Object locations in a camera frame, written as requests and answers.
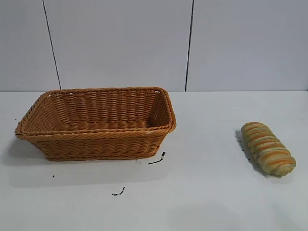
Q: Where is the long striped bread loaf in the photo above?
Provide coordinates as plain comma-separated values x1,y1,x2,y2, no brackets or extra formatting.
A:
241,122,297,177

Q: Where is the brown woven wicker basket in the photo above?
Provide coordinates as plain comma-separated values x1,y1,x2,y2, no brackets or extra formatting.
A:
14,86,178,162

